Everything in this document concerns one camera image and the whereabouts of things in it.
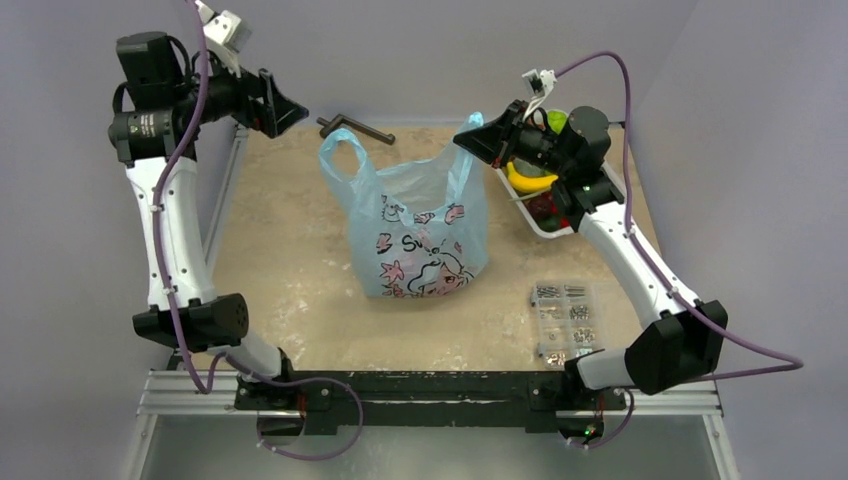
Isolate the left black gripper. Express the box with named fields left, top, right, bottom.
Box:
left=175, top=45, right=308, bottom=137

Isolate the light blue plastic bag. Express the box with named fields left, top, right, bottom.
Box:
left=319, top=128, right=489, bottom=298

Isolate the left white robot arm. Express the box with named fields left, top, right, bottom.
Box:
left=108, top=31, right=309, bottom=409

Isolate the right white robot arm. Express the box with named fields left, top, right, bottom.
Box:
left=453, top=100, right=728, bottom=407

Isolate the yellow fake banana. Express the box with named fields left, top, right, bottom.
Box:
left=506, top=162, right=559, bottom=194

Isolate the green fake lime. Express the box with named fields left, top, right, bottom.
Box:
left=546, top=110, right=569, bottom=134

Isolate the white plastic fruit tray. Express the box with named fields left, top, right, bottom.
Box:
left=493, top=109, right=634, bottom=241

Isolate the clear screw organizer box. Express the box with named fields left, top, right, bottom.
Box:
left=529, top=280, right=606, bottom=370

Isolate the dark metal crank handle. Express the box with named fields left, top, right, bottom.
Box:
left=316, top=114, right=396, bottom=145

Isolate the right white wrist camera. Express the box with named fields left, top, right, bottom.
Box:
left=521, top=69, right=557, bottom=120

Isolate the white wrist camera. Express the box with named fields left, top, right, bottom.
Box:
left=193, top=0, right=253, bottom=78
left=521, top=69, right=557, bottom=120

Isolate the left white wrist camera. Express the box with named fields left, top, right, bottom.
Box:
left=193, top=0, right=253, bottom=78

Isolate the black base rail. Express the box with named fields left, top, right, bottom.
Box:
left=234, top=371, right=626, bottom=436

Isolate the aluminium frame rail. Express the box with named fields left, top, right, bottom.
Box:
left=125, top=371, right=739, bottom=479

